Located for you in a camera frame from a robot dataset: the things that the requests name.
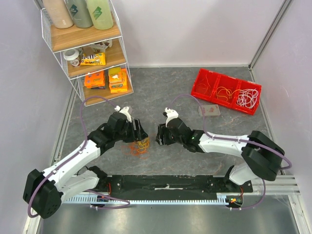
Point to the aluminium corner post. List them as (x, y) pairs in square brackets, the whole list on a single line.
[(270, 32)]

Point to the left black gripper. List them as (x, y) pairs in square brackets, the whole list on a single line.
[(137, 134)]

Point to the left orange snack box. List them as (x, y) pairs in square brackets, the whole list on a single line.
[(95, 80)]

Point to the red three-compartment bin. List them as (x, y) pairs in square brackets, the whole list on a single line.
[(233, 93)]

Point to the grey sponge packet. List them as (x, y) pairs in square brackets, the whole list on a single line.
[(210, 110)]

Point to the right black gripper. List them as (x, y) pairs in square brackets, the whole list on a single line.
[(165, 133)]

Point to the white snack package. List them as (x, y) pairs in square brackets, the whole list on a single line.
[(101, 46)]

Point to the light green bottle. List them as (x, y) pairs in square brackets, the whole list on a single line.
[(100, 13)]

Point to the beige bottle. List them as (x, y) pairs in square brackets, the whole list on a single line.
[(58, 13)]

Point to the paper coffee cup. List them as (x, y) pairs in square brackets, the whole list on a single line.
[(72, 56)]

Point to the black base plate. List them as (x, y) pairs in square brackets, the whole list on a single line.
[(168, 187)]

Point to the yellow candy bag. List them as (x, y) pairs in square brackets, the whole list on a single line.
[(93, 60)]

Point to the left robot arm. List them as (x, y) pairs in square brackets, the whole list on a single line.
[(46, 190)]

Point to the white wire wooden shelf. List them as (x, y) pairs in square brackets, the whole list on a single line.
[(61, 40)]

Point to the right orange snack boxes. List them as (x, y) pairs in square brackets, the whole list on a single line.
[(118, 83)]

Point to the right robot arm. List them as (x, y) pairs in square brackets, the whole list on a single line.
[(262, 158)]

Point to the grey-green bottle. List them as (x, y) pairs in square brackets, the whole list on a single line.
[(79, 13)]

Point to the slotted cable duct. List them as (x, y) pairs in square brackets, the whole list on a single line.
[(89, 198)]

